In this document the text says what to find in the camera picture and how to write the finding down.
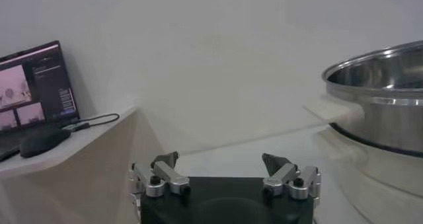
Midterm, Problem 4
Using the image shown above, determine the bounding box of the stainless steel steamer basket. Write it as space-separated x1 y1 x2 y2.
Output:
303 40 423 159

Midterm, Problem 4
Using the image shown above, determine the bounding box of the white electric cooker base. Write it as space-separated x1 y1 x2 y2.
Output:
315 126 423 224

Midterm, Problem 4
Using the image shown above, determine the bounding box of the black laptop with dark screen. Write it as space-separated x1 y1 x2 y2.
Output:
0 40 80 163

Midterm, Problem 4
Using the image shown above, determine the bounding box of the black computer mouse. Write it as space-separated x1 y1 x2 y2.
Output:
19 128 72 159

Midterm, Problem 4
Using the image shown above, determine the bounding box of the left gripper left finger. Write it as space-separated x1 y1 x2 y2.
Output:
130 151 192 199

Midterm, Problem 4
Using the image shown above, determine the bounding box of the black laptop cable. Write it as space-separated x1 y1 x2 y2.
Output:
61 112 121 133

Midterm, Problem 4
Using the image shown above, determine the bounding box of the white side table with mouse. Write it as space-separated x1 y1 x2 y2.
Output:
0 106 166 224

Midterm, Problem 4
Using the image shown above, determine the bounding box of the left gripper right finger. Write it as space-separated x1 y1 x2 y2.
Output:
262 152 322 201

